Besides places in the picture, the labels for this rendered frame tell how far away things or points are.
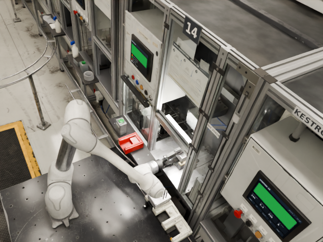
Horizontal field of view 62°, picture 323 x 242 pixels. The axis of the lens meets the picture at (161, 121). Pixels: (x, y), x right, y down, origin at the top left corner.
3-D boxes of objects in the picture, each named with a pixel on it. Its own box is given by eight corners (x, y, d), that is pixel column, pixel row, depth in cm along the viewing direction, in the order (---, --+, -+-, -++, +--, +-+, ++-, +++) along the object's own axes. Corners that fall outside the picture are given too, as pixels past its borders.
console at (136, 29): (120, 72, 198) (121, 10, 165) (154, 64, 210) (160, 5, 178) (149, 107, 175) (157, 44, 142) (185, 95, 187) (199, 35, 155)
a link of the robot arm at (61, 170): (45, 194, 188) (46, 167, 202) (69, 194, 195) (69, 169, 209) (65, 117, 141) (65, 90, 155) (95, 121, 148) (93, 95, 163)
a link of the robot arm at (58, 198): (47, 221, 179) (41, 206, 164) (49, 196, 191) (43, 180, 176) (73, 217, 183) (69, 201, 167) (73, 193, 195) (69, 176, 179)
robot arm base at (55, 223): (55, 234, 179) (53, 231, 175) (45, 207, 191) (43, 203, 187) (81, 221, 187) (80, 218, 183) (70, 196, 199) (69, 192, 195)
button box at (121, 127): (115, 129, 219) (115, 119, 211) (124, 126, 223) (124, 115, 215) (119, 135, 215) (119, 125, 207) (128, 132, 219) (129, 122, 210)
